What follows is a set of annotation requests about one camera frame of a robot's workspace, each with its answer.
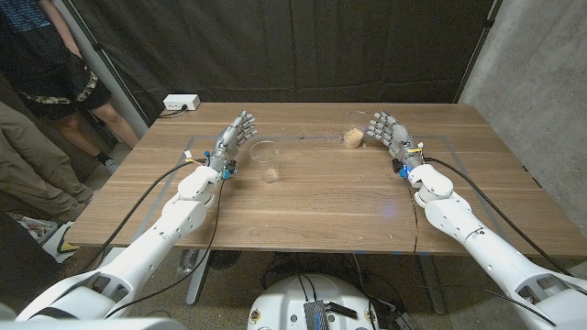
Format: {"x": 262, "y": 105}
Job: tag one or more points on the clear plastic cup with sugar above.
{"x": 353, "y": 137}

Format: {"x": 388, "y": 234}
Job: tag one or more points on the black backdrop stand pole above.
{"x": 479, "y": 43}

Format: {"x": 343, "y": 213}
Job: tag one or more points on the person in khaki trousers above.
{"x": 27, "y": 169}

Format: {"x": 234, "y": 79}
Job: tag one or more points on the person in black shorts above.
{"x": 46, "y": 69}

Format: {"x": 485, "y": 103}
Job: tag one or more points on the white floor stand base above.
{"x": 54, "y": 245}

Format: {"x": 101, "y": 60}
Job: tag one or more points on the black backdrop curtain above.
{"x": 293, "y": 46}

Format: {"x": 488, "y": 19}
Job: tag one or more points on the grey table leg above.
{"x": 198, "y": 279}
{"x": 431, "y": 284}

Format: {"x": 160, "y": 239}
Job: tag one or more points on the grey backdrop stand pole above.
{"x": 107, "y": 75}

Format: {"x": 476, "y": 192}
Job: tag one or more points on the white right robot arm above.
{"x": 481, "y": 243}

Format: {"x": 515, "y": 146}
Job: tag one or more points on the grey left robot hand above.
{"x": 229, "y": 142}

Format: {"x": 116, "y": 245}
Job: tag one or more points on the crumpled printed bag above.
{"x": 34, "y": 227}

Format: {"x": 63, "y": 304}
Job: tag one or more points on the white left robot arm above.
{"x": 151, "y": 243}

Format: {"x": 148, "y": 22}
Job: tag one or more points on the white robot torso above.
{"x": 284, "y": 307}

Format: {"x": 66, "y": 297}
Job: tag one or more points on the white robot chest rim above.
{"x": 91, "y": 324}

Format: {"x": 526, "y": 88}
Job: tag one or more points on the black round floor fan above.
{"x": 222, "y": 259}

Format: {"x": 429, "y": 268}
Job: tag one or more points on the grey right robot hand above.
{"x": 396, "y": 137}

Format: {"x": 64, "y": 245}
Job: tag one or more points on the white power strip box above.
{"x": 181, "y": 101}

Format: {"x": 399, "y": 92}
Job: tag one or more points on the black power brick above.
{"x": 403, "y": 322}

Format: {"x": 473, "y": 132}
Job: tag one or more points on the grey finned module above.
{"x": 316, "y": 316}

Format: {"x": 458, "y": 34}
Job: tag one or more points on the black bulky object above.
{"x": 23, "y": 266}

